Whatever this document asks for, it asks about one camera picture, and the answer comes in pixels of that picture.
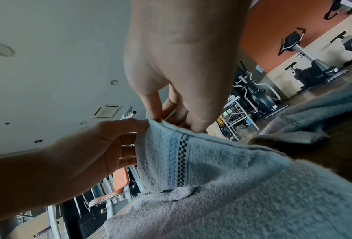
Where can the heap of grey towels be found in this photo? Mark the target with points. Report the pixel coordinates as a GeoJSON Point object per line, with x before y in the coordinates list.
{"type": "Point", "coordinates": [306, 116]}

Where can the person's right hand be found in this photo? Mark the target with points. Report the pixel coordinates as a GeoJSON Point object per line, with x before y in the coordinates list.
{"type": "Point", "coordinates": [182, 58]}

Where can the black elliptical trainer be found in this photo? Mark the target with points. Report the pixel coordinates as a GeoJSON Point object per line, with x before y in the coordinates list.
{"type": "Point", "coordinates": [261, 98]}

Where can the yellow plastic crate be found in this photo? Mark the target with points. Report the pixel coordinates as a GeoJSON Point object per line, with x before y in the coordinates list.
{"type": "Point", "coordinates": [220, 121]}

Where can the person's left hand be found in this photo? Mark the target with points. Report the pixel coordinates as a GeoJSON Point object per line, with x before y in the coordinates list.
{"type": "Point", "coordinates": [60, 168]}

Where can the white folding table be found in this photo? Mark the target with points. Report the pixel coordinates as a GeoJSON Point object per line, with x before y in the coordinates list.
{"type": "Point", "coordinates": [238, 114]}

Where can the beige reception counter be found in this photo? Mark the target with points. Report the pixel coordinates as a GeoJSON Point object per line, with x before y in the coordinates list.
{"type": "Point", "coordinates": [31, 226]}

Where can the black gym equipment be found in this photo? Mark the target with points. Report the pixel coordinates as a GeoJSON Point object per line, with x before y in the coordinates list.
{"type": "Point", "coordinates": [314, 70]}

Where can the grey towel striped border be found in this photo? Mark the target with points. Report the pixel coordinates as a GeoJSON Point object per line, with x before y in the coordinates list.
{"type": "Point", "coordinates": [223, 186]}

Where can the orange padded gym machine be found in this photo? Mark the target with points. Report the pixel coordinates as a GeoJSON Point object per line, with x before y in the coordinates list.
{"type": "Point", "coordinates": [121, 177]}

